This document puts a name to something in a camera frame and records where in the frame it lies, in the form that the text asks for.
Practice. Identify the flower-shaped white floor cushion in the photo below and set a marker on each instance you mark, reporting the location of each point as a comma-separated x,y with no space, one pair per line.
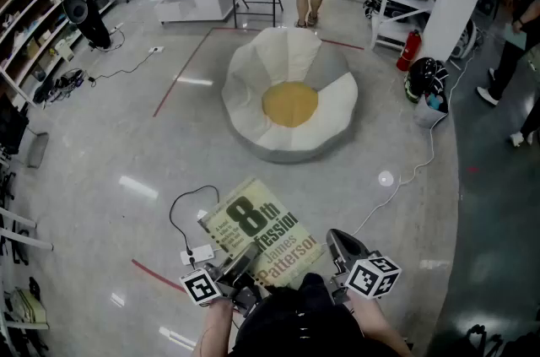
291,68

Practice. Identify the white power strip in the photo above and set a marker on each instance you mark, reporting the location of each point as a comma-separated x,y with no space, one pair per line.
156,49
202,254

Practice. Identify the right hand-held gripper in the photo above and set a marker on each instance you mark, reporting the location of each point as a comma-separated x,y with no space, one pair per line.
373,277

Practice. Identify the white fabric bag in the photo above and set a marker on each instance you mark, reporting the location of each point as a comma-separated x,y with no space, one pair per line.
426,117

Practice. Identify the black helmet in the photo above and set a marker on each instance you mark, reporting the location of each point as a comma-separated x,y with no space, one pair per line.
424,74

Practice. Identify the person's black clothing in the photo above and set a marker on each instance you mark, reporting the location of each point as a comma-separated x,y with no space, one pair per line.
304,334

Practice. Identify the yellow-green bag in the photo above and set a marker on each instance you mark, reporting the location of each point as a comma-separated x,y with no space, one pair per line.
27,304

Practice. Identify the person's right forearm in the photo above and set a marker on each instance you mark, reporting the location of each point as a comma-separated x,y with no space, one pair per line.
379,326

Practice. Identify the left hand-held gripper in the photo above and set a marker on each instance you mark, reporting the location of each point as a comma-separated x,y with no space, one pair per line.
200,288

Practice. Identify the beige paperback book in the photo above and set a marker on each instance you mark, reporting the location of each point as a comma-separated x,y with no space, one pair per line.
261,224

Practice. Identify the black monitor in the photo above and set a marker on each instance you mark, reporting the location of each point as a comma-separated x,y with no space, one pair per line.
10,127

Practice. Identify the white round device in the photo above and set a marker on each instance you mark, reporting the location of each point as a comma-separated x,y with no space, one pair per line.
464,39

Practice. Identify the person's left forearm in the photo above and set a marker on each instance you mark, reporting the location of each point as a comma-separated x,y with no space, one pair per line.
213,330

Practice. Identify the red fire extinguisher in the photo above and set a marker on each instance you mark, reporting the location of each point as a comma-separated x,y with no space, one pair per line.
410,49

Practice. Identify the black covered stand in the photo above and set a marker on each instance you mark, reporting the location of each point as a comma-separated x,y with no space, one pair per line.
90,17

